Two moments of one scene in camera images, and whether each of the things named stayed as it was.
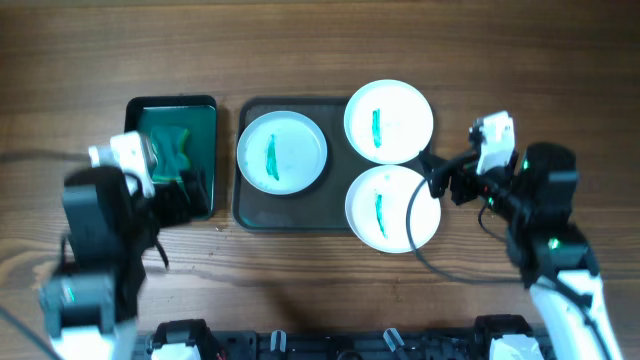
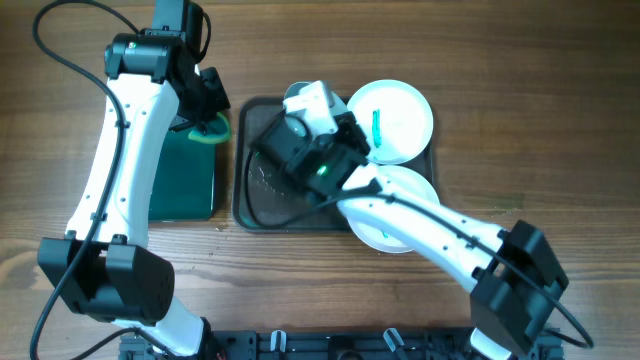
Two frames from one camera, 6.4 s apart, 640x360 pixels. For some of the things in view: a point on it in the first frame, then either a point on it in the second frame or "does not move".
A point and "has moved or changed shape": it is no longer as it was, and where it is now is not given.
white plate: (282, 153) has moved or changed shape
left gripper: (176, 201) → (198, 107)
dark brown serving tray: (320, 208) does not move
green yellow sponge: (171, 146) → (215, 138)
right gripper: (458, 182) → (353, 132)
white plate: (388, 122) does not move
